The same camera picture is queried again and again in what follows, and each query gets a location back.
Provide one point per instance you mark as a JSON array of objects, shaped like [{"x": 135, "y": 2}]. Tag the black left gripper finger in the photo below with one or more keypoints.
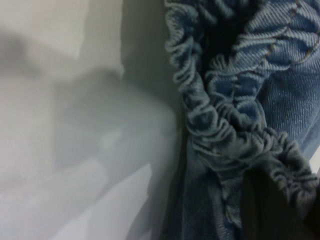
[{"x": 265, "y": 215}]

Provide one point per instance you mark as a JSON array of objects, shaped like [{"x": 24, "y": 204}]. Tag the blue denim pants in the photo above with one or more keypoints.
[{"x": 275, "y": 100}]

